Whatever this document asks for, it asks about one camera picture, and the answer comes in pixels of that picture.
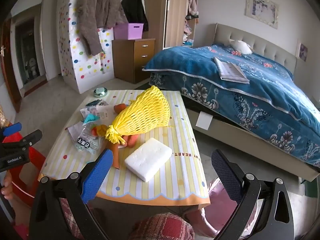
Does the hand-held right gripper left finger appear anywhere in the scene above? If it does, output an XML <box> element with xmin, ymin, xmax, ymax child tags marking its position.
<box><xmin>29</xmin><ymin>149</ymin><xmax>114</xmax><ymax>240</ymax></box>

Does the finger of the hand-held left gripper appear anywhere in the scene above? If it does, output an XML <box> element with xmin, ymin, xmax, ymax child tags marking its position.
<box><xmin>2</xmin><ymin>129</ymin><xmax>42</xmax><ymax>151</ymax></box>
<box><xmin>0</xmin><ymin>122</ymin><xmax>23</xmax><ymax>138</ymax></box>

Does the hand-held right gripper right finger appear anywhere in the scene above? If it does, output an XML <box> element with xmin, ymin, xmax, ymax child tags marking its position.
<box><xmin>211</xmin><ymin>149</ymin><xmax>295</xmax><ymax>240</ymax></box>

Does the clear printed plastic bag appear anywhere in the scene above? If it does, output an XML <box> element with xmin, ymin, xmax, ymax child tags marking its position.
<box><xmin>74</xmin><ymin>124</ymin><xmax>105</xmax><ymax>155</ymax></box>

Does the grey paper wrapper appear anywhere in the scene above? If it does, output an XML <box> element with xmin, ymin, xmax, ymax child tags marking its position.
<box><xmin>67</xmin><ymin>122</ymin><xmax>85</xmax><ymax>140</ymax></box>

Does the white foam block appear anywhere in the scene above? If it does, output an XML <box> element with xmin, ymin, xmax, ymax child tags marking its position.
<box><xmin>124</xmin><ymin>137</ymin><xmax>173</xmax><ymax>182</ymax></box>

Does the teal snack packet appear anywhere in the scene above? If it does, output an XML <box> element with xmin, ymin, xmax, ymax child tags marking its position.
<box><xmin>82</xmin><ymin>114</ymin><xmax>100</xmax><ymax>125</ymax></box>

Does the white paper receipt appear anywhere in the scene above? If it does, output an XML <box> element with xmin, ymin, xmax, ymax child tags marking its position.
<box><xmin>80</xmin><ymin>104</ymin><xmax>116</xmax><ymax>120</ymax></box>

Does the dark small packet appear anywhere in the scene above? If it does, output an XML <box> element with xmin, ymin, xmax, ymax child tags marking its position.
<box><xmin>86</xmin><ymin>99</ymin><xmax>110</xmax><ymax>107</ymax></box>

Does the yellow foam fruit net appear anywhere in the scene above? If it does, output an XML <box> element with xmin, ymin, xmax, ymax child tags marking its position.
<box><xmin>105</xmin><ymin>85</ymin><xmax>172</xmax><ymax>145</ymax></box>

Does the person's left hand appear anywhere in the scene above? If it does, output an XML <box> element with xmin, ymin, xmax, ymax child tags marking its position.
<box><xmin>0</xmin><ymin>172</ymin><xmax>13</xmax><ymax>198</ymax></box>

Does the brown wooden door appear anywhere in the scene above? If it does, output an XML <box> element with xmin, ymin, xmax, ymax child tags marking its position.
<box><xmin>0</xmin><ymin>17</ymin><xmax>23</xmax><ymax>113</ymax></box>

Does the white paper sheet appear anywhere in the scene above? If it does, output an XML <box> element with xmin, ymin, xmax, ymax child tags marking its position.
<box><xmin>195</xmin><ymin>112</ymin><xmax>213</xmax><ymax>131</ymax></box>

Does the blue floral blanket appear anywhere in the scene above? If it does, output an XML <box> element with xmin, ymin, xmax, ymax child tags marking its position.
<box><xmin>142</xmin><ymin>44</ymin><xmax>320</xmax><ymax>167</ymax></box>

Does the person's plaid pants leg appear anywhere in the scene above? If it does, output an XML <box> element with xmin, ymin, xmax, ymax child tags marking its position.
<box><xmin>60</xmin><ymin>197</ymin><xmax>196</xmax><ymax>240</ymax></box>

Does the green round tin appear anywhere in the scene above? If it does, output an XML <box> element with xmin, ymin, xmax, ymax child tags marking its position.
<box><xmin>94</xmin><ymin>87</ymin><xmax>109</xmax><ymax>98</ymax></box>

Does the folded grey cloth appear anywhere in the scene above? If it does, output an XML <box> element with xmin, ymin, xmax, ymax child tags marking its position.
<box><xmin>213</xmin><ymin>57</ymin><xmax>251</xmax><ymax>84</ymax></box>

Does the wooden drawer nightstand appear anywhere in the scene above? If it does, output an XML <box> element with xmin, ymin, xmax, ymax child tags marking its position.
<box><xmin>111</xmin><ymin>38</ymin><xmax>156</xmax><ymax>84</ymax></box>

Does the beige upholstered bed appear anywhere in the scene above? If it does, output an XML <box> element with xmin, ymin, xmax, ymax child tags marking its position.
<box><xmin>164</xmin><ymin>23</ymin><xmax>320</xmax><ymax>182</ymax></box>

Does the brown padded coat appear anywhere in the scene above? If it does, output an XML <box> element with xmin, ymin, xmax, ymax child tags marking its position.
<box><xmin>75</xmin><ymin>0</ymin><xmax>128</xmax><ymax>56</ymax></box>

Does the purple plastic basket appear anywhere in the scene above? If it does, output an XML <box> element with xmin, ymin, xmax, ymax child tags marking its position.
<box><xmin>114</xmin><ymin>23</ymin><xmax>145</xmax><ymax>40</ymax></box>

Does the black coat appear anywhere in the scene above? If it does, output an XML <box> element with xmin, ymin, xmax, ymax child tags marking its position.
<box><xmin>121</xmin><ymin>0</ymin><xmax>151</xmax><ymax>32</ymax></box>

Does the wooden wardrobe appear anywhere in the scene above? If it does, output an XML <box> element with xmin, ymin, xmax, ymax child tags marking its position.
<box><xmin>142</xmin><ymin>0</ymin><xmax>200</xmax><ymax>51</ymax></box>

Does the pink hanging garment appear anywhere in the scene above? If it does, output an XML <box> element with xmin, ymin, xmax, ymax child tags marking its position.
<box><xmin>186</xmin><ymin>0</ymin><xmax>200</xmax><ymax>16</ymax></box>

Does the small wall picture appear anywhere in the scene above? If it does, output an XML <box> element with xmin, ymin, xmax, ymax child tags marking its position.
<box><xmin>296</xmin><ymin>39</ymin><xmax>309</xmax><ymax>62</ymax></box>

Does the large framed wall picture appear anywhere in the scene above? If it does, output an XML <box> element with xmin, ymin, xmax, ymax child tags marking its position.
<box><xmin>244</xmin><ymin>0</ymin><xmax>279</xmax><ymax>29</ymax></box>

